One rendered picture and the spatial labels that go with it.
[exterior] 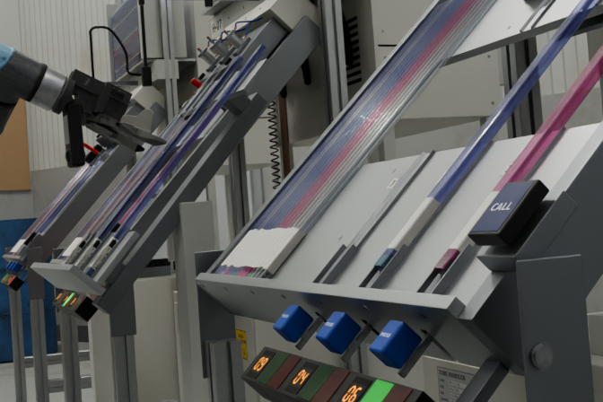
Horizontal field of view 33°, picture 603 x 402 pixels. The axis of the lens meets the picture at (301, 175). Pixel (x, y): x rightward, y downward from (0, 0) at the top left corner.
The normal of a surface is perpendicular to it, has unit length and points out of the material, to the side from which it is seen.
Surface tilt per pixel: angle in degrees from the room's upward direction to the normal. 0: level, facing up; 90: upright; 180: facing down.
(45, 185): 90
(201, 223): 90
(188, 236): 90
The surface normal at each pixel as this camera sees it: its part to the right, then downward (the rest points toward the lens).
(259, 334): 0.36, -0.07
